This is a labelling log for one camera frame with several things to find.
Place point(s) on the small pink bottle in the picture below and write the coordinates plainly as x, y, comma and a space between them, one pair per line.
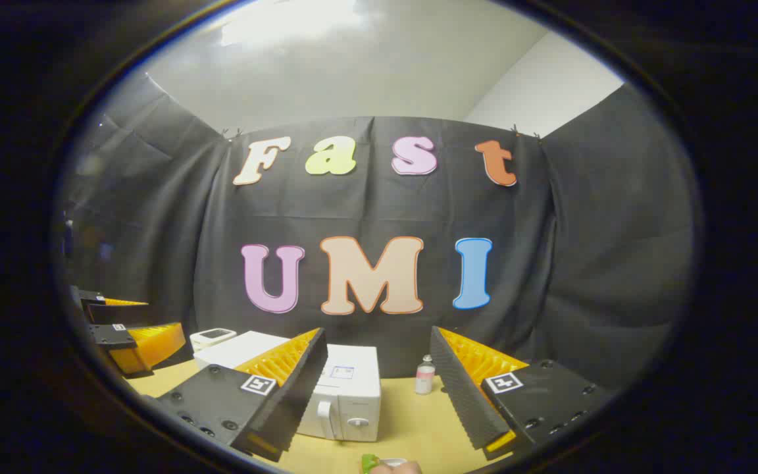
424, 380

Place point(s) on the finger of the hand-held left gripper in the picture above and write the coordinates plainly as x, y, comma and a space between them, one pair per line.
112, 337
116, 314

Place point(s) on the green toy vegetable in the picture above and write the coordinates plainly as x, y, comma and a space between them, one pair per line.
369, 462

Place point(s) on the white toaster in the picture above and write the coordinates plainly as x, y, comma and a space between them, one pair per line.
211, 339

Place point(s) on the black backdrop cloth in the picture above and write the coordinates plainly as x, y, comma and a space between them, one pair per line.
550, 263

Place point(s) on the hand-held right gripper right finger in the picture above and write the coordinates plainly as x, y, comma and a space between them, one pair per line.
461, 395

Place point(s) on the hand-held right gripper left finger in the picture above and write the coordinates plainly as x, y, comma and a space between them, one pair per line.
300, 395

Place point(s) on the white microwave oven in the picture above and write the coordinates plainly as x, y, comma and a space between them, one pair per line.
353, 395

